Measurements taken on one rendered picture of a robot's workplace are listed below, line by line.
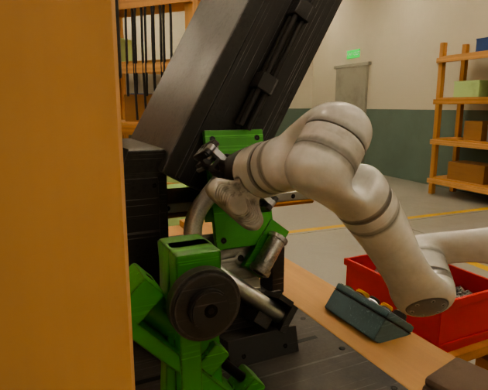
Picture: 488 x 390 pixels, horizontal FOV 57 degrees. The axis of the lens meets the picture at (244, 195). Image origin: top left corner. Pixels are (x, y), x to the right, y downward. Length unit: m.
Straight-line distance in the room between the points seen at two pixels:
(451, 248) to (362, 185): 0.26
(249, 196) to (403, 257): 0.21
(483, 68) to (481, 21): 0.68
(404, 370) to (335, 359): 0.11
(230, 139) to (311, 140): 0.37
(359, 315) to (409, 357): 0.12
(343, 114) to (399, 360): 0.49
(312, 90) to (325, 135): 10.83
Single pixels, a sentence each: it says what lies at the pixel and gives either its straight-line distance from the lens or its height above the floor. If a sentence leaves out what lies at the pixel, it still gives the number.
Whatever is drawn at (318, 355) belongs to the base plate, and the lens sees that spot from 0.82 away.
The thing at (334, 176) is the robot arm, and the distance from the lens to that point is 0.44.
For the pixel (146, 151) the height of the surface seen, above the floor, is 1.24.
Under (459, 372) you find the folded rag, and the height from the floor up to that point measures 0.93.
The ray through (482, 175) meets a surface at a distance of 6.88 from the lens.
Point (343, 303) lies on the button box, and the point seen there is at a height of 0.93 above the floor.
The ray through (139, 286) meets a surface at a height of 1.14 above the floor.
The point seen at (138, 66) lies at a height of 1.60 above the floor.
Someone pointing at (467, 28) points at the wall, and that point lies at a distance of 7.91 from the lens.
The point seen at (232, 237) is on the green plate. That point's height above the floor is 1.09.
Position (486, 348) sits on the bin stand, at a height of 0.79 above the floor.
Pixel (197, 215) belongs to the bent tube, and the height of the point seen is 1.14.
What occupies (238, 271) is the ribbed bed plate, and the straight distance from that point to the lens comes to 0.81.
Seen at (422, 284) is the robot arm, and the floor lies 1.08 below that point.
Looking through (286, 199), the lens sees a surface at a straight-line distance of 0.98.
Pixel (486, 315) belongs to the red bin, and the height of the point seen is 0.86.
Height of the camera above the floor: 1.31
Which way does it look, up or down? 11 degrees down
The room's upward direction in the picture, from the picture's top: straight up
